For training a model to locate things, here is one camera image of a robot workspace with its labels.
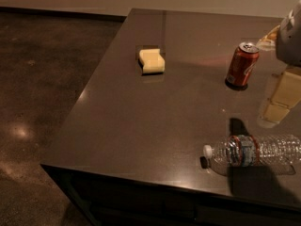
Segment clear plastic water bottle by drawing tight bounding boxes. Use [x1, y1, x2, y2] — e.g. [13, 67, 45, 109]
[203, 135, 301, 167]

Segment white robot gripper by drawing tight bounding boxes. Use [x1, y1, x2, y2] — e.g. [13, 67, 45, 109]
[256, 0, 301, 128]

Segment red soda can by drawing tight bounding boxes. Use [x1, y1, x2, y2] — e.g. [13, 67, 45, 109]
[225, 42, 260, 90]

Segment yellow sponge block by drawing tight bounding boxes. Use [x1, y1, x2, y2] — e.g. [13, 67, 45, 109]
[139, 48, 165, 74]

